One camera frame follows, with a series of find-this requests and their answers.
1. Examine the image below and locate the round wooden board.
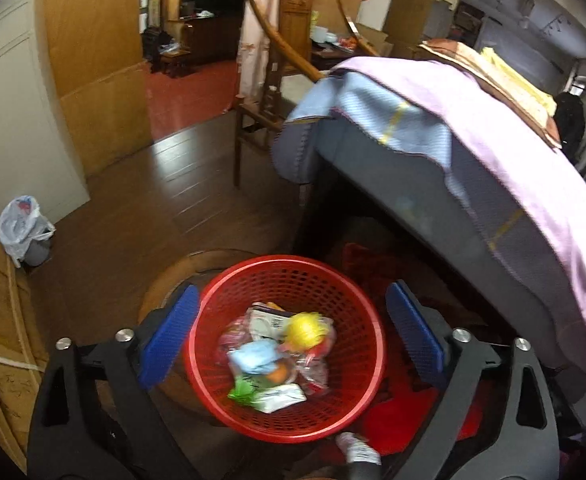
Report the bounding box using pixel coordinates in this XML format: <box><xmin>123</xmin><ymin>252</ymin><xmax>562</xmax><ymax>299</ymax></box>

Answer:
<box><xmin>138</xmin><ymin>249</ymin><xmax>274</xmax><ymax>411</ymax></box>

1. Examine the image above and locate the red rug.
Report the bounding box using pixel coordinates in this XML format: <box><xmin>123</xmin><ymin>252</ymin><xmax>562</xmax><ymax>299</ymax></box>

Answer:
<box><xmin>343</xmin><ymin>242</ymin><xmax>484</xmax><ymax>442</ymax></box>

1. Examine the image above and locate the yellow pompom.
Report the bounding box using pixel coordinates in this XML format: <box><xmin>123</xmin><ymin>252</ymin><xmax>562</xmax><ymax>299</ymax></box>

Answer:
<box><xmin>283</xmin><ymin>311</ymin><xmax>334</xmax><ymax>351</ymax></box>

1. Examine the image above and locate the black hanging coat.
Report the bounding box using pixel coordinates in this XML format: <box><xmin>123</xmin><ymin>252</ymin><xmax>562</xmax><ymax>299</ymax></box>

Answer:
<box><xmin>553</xmin><ymin>91</ymin><xmax>586</xmax><ymax>162</ymax></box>

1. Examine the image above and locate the person's white shoe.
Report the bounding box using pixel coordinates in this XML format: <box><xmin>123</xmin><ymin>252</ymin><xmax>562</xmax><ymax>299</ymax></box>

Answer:
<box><xmin>335</xmin><ymin>431</ymin><xmax>381</xmax><ymax>467</ymax></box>

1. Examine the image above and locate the brown gold pillow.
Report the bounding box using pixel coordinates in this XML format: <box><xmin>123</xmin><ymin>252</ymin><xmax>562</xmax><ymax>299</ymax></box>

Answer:
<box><xmin>420</xmin><ymin>37</ymin><xmax>564</xmax><ymax>148</ymax></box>

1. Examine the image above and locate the small wooden stool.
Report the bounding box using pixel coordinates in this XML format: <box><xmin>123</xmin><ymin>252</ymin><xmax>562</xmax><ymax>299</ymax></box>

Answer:
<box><xmin>160</xmin><ymin>47</ymin><xmax>192</xmax><ymax>79</ymax></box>

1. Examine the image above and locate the black bag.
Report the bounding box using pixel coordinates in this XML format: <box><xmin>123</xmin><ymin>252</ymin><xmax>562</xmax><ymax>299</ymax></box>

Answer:
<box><xmin>142</xmin><ymin>27</ymin><xmax>174</xmax><ymax>59</ymax></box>

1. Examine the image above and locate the white plastic bag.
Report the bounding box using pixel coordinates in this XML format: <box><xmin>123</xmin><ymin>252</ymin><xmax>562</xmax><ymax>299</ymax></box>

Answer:
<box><xmin>0</xmin><ymin>195</ymin><xmax>56</xmax><ymax>268</ymax></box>

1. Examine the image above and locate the green tissue packet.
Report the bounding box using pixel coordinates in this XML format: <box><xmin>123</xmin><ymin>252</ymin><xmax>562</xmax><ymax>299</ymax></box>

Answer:
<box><xmin>228</xmin><ymin>377</ymin><xmax>307</xmax><ymax>414</ymax></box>

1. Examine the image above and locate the cardboard box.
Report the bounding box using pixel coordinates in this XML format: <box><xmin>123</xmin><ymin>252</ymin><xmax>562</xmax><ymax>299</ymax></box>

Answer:
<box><xmin>355</xmin><ymin>22</ymin><xmax>395</xmax><ymax>57</ymax></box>

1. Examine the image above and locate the small grey bin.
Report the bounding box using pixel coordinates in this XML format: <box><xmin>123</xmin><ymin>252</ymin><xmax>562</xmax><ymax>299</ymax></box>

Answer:
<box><xmin>23</xmin><ymin>230</ymin><xmax>54</xmax><ymax>267</ymax></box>

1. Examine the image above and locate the white dark-labelled packet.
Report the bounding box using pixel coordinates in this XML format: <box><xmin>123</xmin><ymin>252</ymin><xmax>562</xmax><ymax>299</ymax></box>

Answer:
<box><xmin>249</xmin><ymin>302</ymin><xmax>299</xmax><ymax>337</ymax></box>

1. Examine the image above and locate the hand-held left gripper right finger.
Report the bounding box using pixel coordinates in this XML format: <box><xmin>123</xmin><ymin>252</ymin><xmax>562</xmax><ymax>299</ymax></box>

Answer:
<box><xmin>385</xmin><ymin>281</ymin><xmax>561</xmax><ymax>480</ymax></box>

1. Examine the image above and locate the yellow cloth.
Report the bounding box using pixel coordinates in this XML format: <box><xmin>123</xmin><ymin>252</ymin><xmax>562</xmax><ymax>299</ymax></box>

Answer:
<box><xmin>480</xmin><ymin>47</ymin><xmax>557</xmax><ymax>116</ymax></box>

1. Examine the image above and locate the floral pink curtain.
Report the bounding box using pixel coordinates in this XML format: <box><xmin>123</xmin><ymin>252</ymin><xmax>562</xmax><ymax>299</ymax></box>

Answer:
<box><xmin>237</xmin><ymin>0</ymin><xmax>304</xmax><ymax>116</ymax></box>

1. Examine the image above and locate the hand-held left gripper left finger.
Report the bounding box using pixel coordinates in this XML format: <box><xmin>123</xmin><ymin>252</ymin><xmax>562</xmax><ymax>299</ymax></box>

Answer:
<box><xmin>26</xmin><ymin>285</ymin><xmax>200</xmax><ymax>480</ymax></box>

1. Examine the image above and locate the red plastic basket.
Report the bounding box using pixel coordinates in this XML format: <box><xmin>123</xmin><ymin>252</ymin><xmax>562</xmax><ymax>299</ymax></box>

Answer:
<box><xmin>183</xmin><ymin>255</ymin><xmax>388</xmax><ymax>443</ymax></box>

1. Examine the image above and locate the wooden door panel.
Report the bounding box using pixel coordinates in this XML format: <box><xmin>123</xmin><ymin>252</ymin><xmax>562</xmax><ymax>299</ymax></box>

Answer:
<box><xmin>40</xmin><ymin>0</ymin><xmax>155</xmax><ymax>177</ymax></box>
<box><xmin>358</xmin><ymin>0</ymin><xmax>454</xmax><ymax>47</ymax></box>

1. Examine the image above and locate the wooden armchair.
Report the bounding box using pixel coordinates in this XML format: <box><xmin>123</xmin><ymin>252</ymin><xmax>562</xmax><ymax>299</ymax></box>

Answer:
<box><xmin>233</xmin><ymin>0</ymin><xmax>381</xmax><ymax>188</ymax></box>

